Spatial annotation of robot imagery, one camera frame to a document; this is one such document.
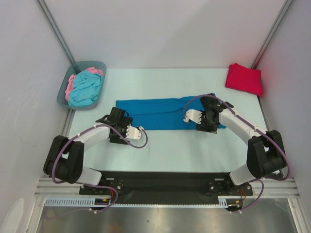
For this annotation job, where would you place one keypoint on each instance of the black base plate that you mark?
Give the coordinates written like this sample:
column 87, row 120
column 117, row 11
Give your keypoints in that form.
column 223, row 187
column 106, row 187

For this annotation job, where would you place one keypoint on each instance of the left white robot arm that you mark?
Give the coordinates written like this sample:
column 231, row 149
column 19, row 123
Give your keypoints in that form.
column 65, row 160

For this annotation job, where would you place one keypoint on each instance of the dark blue t shirt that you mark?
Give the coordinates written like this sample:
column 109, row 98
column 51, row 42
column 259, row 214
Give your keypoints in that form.
column 160, row 114

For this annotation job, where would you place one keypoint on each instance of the light blue t shirt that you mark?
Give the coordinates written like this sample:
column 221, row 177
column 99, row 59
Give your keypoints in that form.
column 85, row 89

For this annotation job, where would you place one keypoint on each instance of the left aluminium corner post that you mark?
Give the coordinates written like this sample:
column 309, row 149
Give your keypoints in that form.
column 55, row 29

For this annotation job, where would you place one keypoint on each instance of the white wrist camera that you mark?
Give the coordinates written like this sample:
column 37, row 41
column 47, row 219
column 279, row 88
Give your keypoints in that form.
column 133, row 132
column 192, row 115

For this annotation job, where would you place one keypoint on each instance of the pink t shirt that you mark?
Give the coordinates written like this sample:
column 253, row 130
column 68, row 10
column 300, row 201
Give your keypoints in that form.
column 70, row 85

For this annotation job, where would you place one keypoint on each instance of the teal plastic basket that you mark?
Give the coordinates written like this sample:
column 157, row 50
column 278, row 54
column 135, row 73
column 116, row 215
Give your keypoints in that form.
column 82, row 85

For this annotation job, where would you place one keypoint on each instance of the right slotted cable duct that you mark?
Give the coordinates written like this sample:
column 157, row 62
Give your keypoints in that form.
column 229, row 201

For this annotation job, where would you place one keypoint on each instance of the slotted cable duct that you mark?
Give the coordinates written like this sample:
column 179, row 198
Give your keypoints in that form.
column 77, row 202
column 229, row 201

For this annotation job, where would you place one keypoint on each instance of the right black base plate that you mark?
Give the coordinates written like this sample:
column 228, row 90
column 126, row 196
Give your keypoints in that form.
column 223, row 187

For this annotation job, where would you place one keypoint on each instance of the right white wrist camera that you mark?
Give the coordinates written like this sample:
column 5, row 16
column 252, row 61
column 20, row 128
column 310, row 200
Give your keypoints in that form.
column 192, row 115

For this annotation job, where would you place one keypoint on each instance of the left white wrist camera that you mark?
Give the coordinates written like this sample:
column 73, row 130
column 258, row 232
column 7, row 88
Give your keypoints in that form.
column 133, row 132

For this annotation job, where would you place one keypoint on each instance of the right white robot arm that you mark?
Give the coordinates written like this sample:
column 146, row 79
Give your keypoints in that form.
column 265, row 150

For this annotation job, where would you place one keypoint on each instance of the black front mat strip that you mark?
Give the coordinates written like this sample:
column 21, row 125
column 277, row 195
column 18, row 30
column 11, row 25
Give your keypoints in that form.
column 196, row 197

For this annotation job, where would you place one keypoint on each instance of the folded red t shirt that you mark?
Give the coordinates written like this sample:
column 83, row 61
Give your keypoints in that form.
column 244, row 79

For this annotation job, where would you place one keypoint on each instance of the right aluminium corner post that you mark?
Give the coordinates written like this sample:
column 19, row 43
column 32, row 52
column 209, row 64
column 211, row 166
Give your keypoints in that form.
column 272, row 32

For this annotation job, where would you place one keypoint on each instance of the aluminium corner post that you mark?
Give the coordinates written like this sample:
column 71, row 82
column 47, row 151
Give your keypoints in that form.
column 55, row 29
column 272, row 32

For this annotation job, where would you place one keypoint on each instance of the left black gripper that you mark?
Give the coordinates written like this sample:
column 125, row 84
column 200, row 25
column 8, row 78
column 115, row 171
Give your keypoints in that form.
column 125, row 122

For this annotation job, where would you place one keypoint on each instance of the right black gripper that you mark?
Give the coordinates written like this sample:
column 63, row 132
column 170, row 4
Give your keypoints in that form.
column 207, row 127

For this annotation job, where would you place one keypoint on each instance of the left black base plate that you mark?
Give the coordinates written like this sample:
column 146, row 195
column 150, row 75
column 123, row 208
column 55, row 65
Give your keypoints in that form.
column 106, row 187

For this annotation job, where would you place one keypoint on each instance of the aluminium front rail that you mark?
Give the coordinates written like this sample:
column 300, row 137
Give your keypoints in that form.
column 271, row 188

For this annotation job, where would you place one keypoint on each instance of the left slotted cable duct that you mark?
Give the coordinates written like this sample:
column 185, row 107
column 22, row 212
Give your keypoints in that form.
column 77, row 202

